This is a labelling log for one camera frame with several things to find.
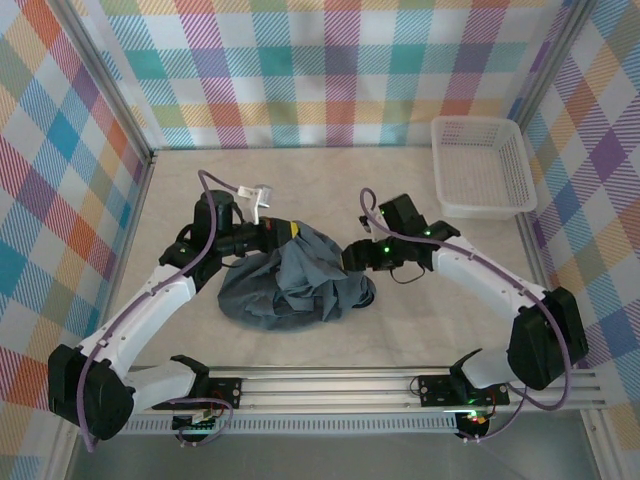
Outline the grey t-shirt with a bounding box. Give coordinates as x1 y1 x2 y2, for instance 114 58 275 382
216 223 379 332

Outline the white plastic mesh basket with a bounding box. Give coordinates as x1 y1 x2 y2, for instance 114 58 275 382
430 115 539 221

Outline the left green circuit board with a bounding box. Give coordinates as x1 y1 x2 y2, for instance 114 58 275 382
172 410 221 434

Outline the right circuit board with lights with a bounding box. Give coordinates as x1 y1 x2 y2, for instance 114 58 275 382
455 409 494 432

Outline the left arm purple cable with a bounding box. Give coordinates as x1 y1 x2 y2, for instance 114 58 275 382
79 170 242 454

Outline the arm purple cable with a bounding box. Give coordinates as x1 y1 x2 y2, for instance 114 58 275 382
79 170 242 454
359 187 574 445

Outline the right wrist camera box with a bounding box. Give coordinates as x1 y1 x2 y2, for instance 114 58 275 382
357 213 389 241

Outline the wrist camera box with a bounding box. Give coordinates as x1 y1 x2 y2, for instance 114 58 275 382
357 213 389 241
237 183 274 225

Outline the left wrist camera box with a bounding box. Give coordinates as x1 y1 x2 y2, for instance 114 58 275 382
237 183 274 225

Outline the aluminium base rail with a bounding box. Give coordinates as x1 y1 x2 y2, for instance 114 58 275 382
124 364 609 414

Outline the left aluminium corner post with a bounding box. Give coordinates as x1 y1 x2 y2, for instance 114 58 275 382
59 0 157 169

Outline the aluminium corner post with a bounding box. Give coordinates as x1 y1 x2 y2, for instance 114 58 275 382
59 0 157 169
508 0 597 129

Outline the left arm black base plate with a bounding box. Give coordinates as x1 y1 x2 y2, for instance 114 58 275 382
194 377 243 411

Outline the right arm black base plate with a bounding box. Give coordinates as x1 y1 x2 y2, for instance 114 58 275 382
417 372 511 407

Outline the grey slotted cable duct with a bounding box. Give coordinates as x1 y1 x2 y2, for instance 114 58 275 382
124 412 459 435

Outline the right aluminium corner post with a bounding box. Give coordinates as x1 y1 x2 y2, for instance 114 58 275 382
508 0 597 129

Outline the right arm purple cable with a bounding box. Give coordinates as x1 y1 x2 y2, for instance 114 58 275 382
359 187 574 445

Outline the aluminium frame leg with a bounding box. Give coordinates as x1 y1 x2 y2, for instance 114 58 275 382
579 407 617 480
45 434 84 480

